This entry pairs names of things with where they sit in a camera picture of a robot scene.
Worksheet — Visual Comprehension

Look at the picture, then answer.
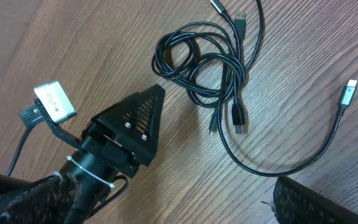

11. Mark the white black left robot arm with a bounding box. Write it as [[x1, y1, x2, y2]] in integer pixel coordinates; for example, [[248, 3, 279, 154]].
[[0, 81, 165, 223]]

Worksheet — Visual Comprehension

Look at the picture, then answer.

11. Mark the black left camera cable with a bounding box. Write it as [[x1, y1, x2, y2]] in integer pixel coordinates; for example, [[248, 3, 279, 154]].
[[5, 124, 34, 177]]

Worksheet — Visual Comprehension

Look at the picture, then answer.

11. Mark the black cable grey USB-C plug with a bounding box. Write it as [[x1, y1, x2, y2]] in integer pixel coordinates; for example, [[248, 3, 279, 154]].
[[209, 0, 358, 177]]

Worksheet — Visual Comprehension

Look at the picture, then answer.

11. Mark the black USB-A cable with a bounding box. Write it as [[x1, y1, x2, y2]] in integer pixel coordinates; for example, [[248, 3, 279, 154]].
[[151, 10, 248, 135]]

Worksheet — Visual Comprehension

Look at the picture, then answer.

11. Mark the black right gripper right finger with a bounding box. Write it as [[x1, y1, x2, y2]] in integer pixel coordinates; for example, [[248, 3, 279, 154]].
[[272, 177, 358, 224]]

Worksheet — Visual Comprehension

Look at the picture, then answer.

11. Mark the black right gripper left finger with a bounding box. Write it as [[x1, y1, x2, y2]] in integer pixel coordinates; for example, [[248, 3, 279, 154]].
[[0, 174, 80, 223]]

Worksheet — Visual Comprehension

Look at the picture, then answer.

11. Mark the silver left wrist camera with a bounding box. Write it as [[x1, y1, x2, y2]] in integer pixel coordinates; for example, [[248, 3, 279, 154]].
[[34, 80, 76, 124]]

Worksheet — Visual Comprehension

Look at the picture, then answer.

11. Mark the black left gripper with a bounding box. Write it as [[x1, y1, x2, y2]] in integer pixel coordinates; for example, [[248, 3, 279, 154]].
[[81, 85, 165, 179]]

